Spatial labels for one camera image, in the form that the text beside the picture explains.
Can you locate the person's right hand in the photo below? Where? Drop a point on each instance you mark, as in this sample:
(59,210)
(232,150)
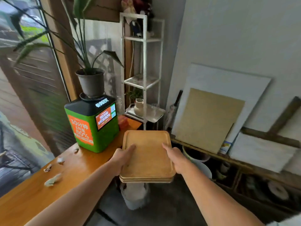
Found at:
(180,160)

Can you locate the person's left hand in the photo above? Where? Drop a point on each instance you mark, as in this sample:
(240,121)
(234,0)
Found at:
(120,160)

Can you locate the square wooden tray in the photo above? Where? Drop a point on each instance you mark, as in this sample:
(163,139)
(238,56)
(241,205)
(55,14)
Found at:
(148,152)
(145,179)

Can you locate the small white tissue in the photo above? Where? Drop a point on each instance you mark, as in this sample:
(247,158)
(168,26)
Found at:
(61,161)

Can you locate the large tissue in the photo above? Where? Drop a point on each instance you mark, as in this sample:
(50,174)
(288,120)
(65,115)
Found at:
(53,180)

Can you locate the dark-spotted tissue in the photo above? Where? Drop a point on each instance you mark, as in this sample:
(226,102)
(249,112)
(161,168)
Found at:
(47,168)

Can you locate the person's left forearm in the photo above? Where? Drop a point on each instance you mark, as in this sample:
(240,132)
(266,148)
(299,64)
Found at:
(75,197)

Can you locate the person's right forearm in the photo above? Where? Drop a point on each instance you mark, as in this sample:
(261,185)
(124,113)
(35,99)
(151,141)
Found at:
(218,200)

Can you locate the white round bucket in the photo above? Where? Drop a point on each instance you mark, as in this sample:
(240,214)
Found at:
(202,167)

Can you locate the red cardboard box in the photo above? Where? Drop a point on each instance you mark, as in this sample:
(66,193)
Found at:
(123,123)

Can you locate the white trash bin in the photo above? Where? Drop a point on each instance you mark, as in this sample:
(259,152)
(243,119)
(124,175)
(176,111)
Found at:
(135,195)

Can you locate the green black charging station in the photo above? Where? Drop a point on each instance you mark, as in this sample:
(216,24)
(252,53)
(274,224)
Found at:
(89,131)

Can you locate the orange wooden table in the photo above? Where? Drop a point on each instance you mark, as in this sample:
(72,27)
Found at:
(77,169)

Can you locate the beige folded umbrella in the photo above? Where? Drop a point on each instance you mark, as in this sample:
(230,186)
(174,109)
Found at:
(172,112)

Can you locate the tan flat board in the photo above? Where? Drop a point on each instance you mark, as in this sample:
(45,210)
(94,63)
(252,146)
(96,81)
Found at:
(209,120)

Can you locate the white printed carton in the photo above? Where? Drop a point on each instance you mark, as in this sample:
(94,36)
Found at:
(120,105)

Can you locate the cream ceramic jug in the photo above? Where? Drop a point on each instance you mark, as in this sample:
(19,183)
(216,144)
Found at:
(139,108)

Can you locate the low wooden rack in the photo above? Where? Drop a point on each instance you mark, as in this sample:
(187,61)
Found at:
(235,162)

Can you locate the small green plant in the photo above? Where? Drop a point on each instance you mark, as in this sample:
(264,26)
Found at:
(135,93)

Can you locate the small white board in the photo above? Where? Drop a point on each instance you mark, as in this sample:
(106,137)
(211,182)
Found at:
(261,152)

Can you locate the grey plastic plant pot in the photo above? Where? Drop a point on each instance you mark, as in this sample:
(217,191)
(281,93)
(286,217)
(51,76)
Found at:
(90,82)

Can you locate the large white board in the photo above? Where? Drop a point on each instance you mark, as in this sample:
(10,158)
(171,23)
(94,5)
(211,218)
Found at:
(223,77)

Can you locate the white metal mesh shelf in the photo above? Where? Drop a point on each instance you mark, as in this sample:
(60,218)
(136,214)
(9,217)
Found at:
(144,68)

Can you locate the tall green leafy plant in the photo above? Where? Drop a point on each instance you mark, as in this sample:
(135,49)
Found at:
(82,32)

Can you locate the brown plush monkey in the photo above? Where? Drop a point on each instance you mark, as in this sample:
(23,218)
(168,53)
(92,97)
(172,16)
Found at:
(143,14)

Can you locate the pale plush doll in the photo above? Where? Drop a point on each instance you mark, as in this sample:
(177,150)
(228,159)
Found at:
(128,9)

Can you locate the dark wooden crossed frame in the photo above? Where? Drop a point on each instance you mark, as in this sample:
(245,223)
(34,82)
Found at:
(282,120)

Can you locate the wooden window frame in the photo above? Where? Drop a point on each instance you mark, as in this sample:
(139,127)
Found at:
(65,56)

